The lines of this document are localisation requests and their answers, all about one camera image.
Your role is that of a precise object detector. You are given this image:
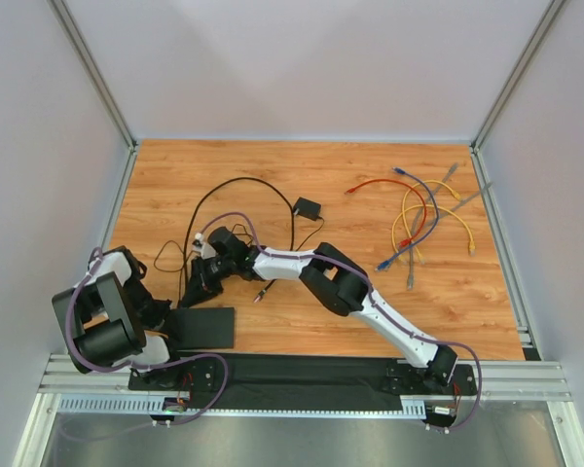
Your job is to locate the black network switch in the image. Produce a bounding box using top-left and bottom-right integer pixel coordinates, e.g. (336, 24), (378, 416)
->
(164, 307), (236, 351)

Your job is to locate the black braided ethernet cable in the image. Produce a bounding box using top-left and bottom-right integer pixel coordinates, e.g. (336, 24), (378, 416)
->
(177, 177), (297, 305)

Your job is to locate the blue ethernet cable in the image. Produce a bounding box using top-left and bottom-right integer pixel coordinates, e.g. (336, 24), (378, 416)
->
(374, 166), (442, 273)

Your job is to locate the red ethernet cable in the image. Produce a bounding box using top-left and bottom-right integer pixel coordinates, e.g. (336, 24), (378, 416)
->
(345, 178), (428, 250)

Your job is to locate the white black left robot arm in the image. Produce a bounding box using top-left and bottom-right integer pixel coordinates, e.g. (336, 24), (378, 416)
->
(52, 246), (172, 374)

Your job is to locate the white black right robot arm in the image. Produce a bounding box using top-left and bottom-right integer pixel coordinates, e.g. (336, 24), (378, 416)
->
(179, 227), (457, 386)

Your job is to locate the black power adapter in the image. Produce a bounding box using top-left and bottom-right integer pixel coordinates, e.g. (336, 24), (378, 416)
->
(292, 197), (322, 221)

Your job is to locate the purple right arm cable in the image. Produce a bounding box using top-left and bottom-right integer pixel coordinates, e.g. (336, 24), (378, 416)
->
(194, 211), (488, 435)

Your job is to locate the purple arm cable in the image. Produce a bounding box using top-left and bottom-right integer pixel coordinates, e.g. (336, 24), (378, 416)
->
(63, 246), (230, 429)
(194, 211), (488, 435)

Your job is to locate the black power cable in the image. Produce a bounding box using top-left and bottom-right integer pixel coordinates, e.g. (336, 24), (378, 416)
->
(153, 216), (326, 273)

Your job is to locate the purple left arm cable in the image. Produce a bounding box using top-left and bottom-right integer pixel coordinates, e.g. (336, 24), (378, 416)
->
(63, 246), (230, 429)

